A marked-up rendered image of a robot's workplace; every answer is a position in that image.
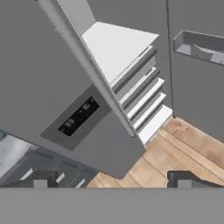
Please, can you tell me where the grey fridge door with display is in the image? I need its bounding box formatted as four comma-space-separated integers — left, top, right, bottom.
0, 0, 147, 179

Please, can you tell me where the dark grey drawer cabinet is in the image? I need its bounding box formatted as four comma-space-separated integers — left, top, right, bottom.
0, 144, 99, 188

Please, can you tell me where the white fridge shelf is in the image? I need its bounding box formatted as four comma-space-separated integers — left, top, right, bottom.
109, 45, 158, 95
131, 92, 167, 131
119, 66, 161, 109
126, 77, 165, 121

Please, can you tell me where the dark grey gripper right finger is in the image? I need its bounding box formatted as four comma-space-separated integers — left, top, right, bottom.
166, 170, 224, 188

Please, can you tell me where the grey fridge body white interior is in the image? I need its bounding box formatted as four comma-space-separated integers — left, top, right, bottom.
55, 0, 175, 146

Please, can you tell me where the clear grey door bin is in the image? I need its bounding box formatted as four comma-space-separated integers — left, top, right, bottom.
172, 29, 224, 67

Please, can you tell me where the open grey fridge door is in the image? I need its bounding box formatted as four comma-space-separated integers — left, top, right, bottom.
166, 0, 224, 144

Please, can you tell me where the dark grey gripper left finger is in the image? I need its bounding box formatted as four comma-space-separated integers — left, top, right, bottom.
1, 168, 60, 188

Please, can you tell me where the white drawer handle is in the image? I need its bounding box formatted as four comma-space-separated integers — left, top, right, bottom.
74, 178, 87, 188
19, 168, 35, 181
54, 172, 66, 185

